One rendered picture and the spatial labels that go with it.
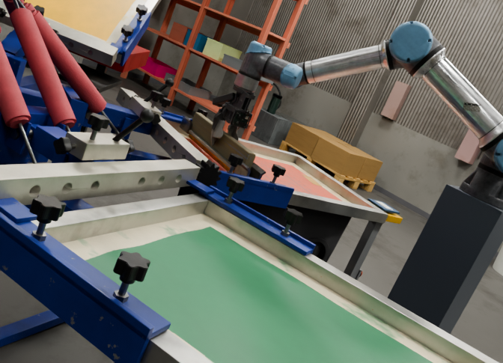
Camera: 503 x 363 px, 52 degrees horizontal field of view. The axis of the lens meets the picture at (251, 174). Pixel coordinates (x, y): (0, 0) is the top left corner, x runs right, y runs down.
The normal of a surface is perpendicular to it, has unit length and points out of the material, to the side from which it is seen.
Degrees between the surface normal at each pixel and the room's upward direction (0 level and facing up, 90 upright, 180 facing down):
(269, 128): 90
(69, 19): 32
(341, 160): 90
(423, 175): 90
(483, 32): 90
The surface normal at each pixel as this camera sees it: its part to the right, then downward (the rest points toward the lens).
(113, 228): 0.81, 0.44
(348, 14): -0.65, -0.08
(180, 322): 0.38, -0.90
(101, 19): 0.33, -0.63
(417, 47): -0.41, 0.00
